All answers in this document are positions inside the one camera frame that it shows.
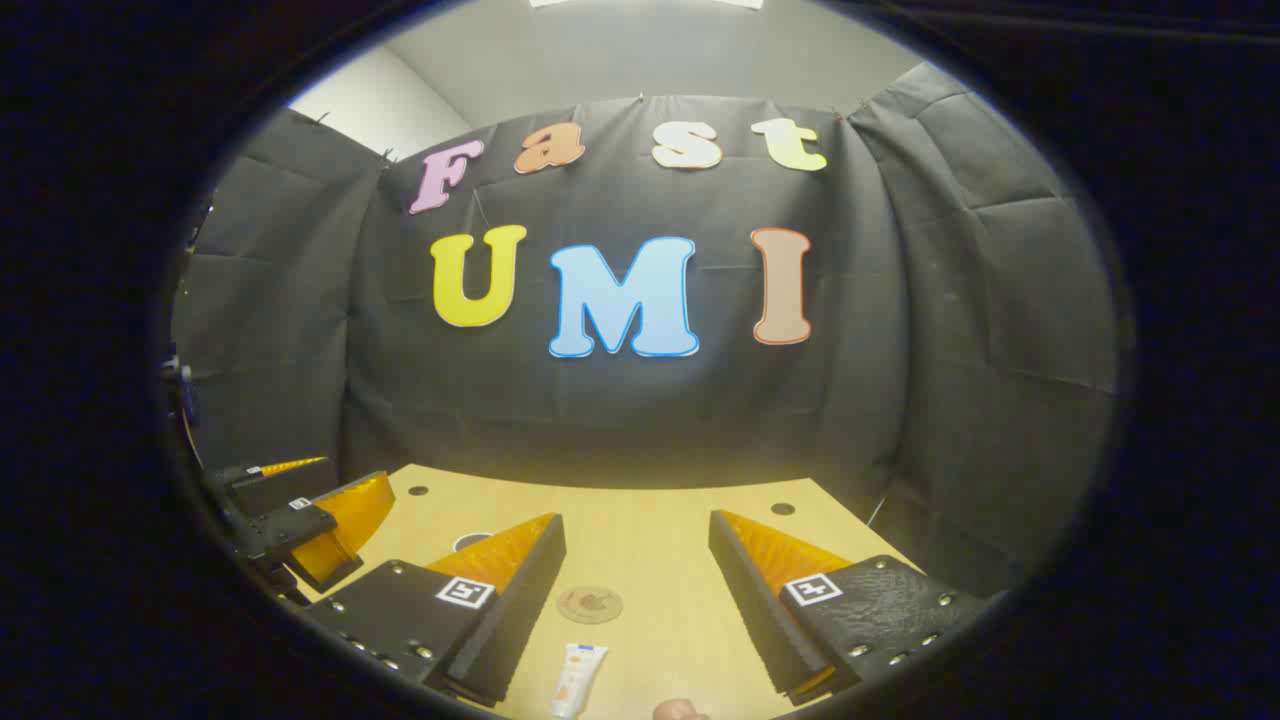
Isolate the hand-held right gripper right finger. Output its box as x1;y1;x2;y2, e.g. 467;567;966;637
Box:
707;509;993;707

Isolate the round cork coaster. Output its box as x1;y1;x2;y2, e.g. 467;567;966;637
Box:
557;585;624;625

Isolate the light wooden desktop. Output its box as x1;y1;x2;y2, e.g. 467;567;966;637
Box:
290;462;926;720

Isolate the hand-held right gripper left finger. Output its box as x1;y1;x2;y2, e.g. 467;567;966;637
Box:
300;512;567;708

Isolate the white toothpaste tube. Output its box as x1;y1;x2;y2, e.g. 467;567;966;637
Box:
551;643;609;719

